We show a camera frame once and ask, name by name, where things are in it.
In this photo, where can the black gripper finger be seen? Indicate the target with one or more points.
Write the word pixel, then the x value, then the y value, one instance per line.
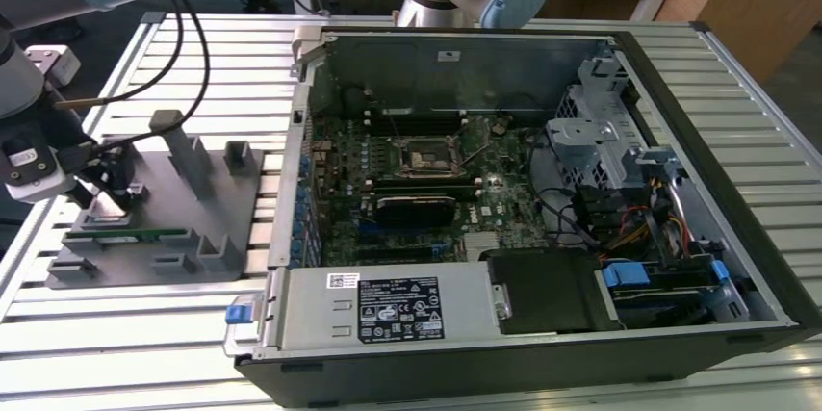
pixel 129 194
pixel 86 197

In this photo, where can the silver CPU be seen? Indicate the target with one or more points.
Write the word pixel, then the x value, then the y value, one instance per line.
pixel 109 210

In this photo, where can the CPU socket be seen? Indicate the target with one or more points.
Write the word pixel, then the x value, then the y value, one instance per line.
pixel 424 156

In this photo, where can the green RAM stick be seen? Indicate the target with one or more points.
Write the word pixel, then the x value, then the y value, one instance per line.
pixel 151 235

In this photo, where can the grey parts rack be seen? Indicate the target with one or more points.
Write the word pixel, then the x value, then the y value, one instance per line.
pixel 213 199

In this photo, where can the blue plastic release latch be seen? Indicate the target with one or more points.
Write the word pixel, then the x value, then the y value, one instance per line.
pixel 238 314

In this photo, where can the green motherboard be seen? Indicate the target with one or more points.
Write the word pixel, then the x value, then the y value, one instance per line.
pixel 344 180

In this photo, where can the silver power supply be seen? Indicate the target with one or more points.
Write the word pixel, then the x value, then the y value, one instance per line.
pixel 309 310

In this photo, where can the black RAM slot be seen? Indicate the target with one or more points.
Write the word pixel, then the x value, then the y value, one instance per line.
pixel 424 180
pixel 382 119
pixel 437 114
pixel 424 194
pixel 382 124
pixel 424 189
pixel 424 185

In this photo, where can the black expansion slot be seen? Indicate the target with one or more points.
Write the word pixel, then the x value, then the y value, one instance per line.
pixel 396 253

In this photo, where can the small black graphics card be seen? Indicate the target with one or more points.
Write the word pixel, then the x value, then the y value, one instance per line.
pixel 414 213

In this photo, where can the silver chipset heatsink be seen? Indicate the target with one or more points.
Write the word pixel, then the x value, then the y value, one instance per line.
pixel 482 243

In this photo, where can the round coin battery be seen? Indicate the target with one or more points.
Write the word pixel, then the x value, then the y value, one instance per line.
pixel 498 128

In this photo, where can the black PC case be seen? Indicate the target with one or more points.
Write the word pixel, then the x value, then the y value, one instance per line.
pixel 450 377

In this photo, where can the black plastic shroud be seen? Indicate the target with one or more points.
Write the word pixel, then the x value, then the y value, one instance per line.
pixel 553 286

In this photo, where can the silver drive cage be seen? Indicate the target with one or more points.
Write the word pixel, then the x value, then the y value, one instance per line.
pixel 578 141

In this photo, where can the hard disk in blue carrier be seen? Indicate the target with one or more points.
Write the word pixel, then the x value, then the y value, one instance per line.
pixel 626 276

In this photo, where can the wooden cabinet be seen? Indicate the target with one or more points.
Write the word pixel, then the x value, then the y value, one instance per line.
pixel 764 11

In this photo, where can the black and white wrist camera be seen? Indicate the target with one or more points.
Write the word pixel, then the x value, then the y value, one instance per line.
pixel 29 165

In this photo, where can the pale grey wrist camera block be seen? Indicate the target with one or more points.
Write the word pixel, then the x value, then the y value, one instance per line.
pixel 51 64

